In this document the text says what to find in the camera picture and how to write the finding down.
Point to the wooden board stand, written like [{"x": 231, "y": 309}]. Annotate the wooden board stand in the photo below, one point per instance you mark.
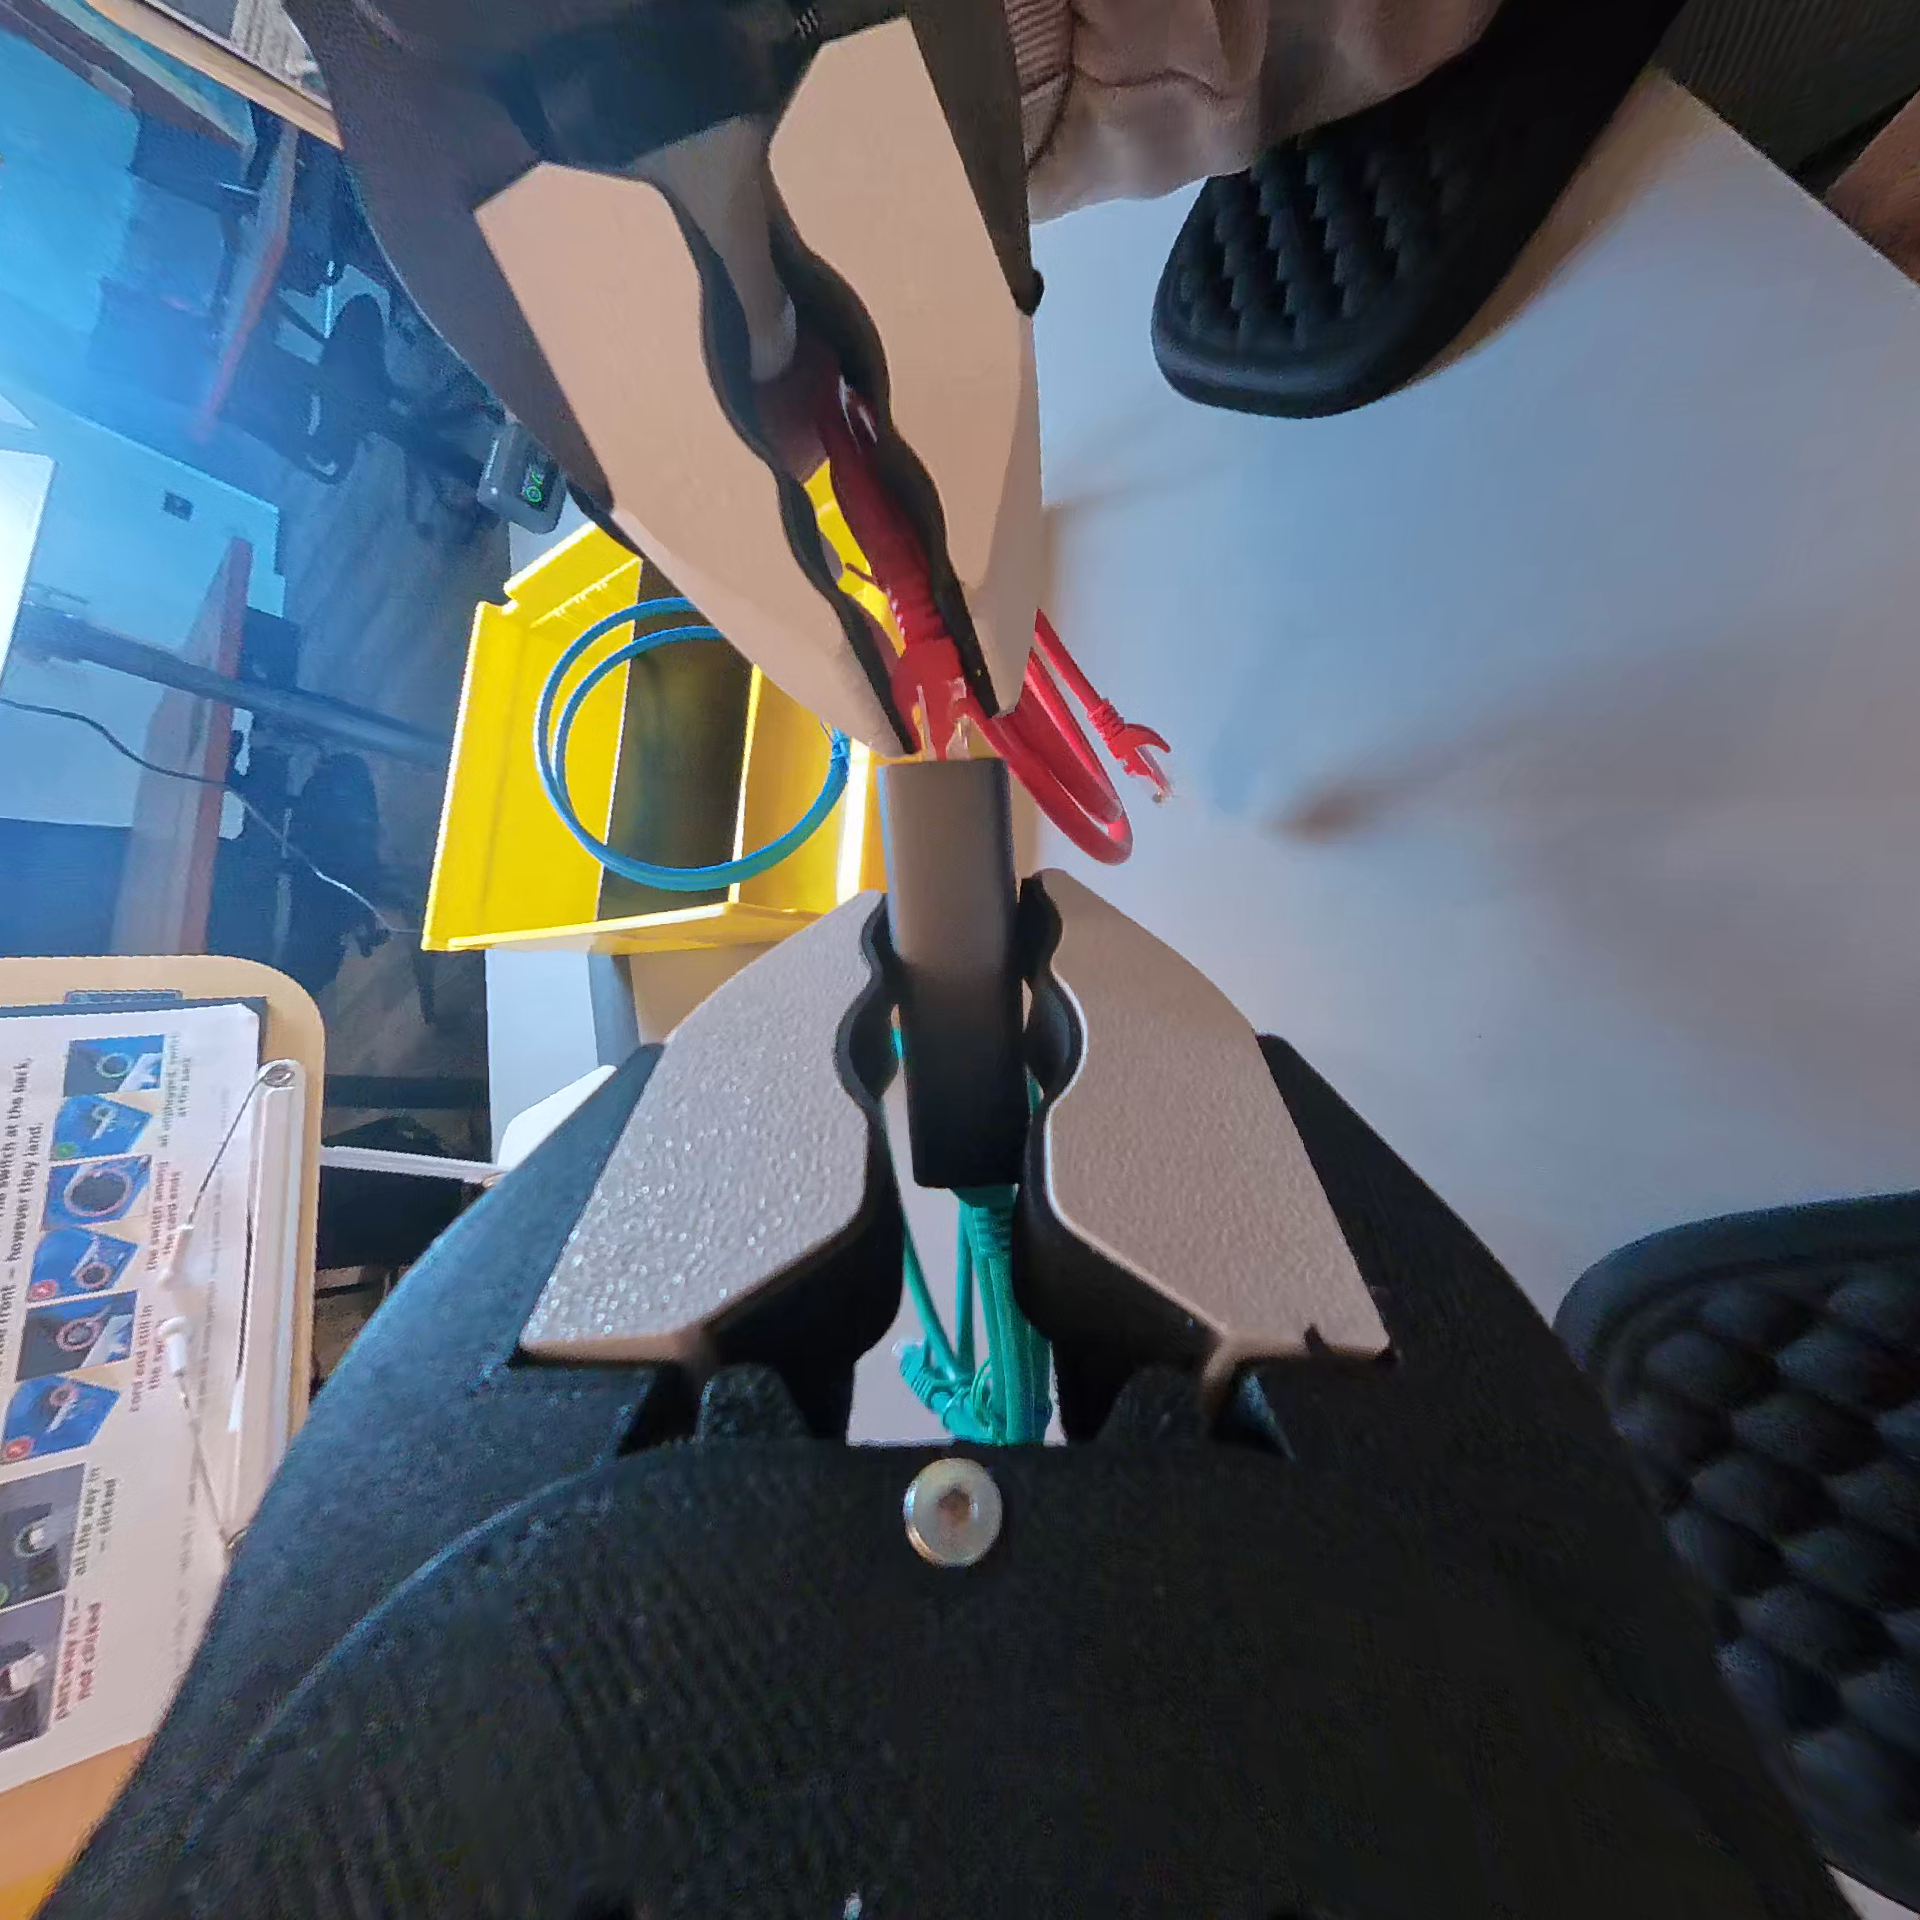
[{"x": 294, "y": 1170}]

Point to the black mesh wrist rest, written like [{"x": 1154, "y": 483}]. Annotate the black mesh wrist rest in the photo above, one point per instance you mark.
[
  {"x": 1321, "y": 270},
  {"x": 1770, "y": 1470}
]

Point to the small device with green display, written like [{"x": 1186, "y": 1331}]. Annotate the small device with green display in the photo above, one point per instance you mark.
[{"x": 524, "y": 482}]

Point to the dark grey ethernet coupler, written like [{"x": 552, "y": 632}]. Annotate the dark grey ethernet coupler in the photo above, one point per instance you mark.
[{"x": 960, "y": 931}]

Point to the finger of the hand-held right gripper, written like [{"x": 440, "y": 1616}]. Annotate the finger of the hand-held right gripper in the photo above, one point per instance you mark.
[
  {"x": 646, "y": 376},
  {"x": 929, "y": 270}
]

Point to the yellow plastic bin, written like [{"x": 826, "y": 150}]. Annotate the yellow plastic bin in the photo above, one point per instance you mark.
[{"x": 496, "y": 781}]

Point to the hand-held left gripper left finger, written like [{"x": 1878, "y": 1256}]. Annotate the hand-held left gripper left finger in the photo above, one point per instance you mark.
[{"x": 705, "y": 1186}]

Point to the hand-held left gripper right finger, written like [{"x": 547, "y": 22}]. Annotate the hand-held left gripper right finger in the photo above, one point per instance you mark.
[{"x": 1186, "y": 1186}]

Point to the printed instruction sheet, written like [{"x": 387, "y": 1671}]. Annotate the printed instruction sheet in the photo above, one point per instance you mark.
[{"x": 120, "y": 1352}]

